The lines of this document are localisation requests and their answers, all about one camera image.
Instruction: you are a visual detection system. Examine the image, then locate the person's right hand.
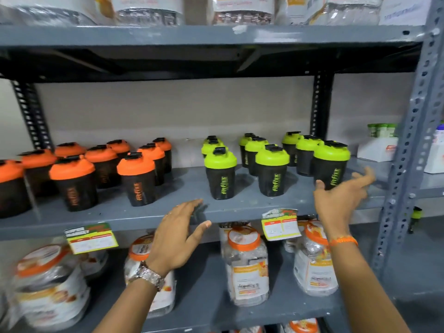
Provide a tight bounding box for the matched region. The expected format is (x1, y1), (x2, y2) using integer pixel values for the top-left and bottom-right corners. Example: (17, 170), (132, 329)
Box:
(314, 166), (377, 240)

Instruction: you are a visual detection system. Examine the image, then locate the clear plastic bag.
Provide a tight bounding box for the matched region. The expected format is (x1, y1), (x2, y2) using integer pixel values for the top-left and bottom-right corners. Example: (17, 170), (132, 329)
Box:
(0, 0), (98, 27)

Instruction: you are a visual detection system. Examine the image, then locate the green yellow price tag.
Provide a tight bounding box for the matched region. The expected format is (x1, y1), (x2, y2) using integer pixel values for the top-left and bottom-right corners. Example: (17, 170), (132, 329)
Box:
(261, 208), (302, 242)
(64, 222), (119, 255)

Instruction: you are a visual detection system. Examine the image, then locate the row of green lid shakers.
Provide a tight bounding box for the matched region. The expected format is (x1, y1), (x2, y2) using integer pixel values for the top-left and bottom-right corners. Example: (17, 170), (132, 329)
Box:
(201, 131), (352, 201)

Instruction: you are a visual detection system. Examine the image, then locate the row of orange lid shakers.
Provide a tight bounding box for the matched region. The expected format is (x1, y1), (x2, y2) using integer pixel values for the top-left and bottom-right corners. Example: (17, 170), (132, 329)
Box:
(0, 137), (173, 219)

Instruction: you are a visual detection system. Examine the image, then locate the clear shiny packet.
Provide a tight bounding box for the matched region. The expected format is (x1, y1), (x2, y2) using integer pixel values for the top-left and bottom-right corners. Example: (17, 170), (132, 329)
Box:
(310, 0), (383, 26)

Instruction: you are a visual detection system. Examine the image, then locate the person's right forearm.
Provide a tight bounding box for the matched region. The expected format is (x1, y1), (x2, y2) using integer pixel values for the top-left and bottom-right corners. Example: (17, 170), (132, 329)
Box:
(330, 242), (411, 333)

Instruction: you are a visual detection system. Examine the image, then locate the group of clear orange-lid jars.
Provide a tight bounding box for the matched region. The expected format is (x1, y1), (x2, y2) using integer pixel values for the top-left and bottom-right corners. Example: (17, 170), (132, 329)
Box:
(6, 218), (339, 332)

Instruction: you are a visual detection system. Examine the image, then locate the clear jar white orange label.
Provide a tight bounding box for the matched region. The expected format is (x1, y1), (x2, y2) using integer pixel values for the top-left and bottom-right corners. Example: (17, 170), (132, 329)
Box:
(94, 0), (185, 27)

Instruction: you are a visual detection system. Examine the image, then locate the person's left forearm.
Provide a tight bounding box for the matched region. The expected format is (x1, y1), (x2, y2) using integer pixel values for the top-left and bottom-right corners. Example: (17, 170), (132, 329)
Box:
(93, 278), (161, 333)

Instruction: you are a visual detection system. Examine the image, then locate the white yellow packet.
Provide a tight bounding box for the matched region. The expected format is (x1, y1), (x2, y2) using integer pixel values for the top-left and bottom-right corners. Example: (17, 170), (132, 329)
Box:
(276, 0), (328, 25)

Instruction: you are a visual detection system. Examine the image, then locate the pack of green bottles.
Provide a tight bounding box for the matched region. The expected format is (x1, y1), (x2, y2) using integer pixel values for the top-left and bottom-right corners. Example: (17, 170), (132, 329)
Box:
(367, 123), (398, 139)

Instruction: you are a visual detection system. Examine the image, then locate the white cardboard box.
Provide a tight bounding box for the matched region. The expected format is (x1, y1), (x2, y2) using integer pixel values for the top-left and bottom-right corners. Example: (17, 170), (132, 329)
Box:
(357, 136), (399, 163)

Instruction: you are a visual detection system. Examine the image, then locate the grey metal shelf rack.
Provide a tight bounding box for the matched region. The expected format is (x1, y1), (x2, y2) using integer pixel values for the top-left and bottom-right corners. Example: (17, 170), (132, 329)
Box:
(0, 0), (444, 333)

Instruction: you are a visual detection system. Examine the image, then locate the white bottle blue cap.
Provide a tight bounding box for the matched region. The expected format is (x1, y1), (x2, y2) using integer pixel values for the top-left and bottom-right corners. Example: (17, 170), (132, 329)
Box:
(424, 123), (444, 175)

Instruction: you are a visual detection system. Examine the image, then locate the person's left hand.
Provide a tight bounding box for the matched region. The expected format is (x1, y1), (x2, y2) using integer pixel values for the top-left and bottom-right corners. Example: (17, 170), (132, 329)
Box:
(146, 199), (212, 277)

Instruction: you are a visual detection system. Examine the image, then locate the clear plastic jar orange lid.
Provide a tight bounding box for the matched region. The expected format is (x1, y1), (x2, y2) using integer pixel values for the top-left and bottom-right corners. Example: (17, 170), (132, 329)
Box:
(284, 318), (320, 333)

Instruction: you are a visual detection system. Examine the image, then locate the white paper sign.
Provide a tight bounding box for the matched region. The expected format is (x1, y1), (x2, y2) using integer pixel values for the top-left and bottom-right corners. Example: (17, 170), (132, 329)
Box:
(378, 0), (433, 27)

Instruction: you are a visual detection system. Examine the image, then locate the orange thread bracelet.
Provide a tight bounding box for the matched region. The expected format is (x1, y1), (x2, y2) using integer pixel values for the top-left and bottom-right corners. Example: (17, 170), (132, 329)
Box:
(327, 235), (359, 247)

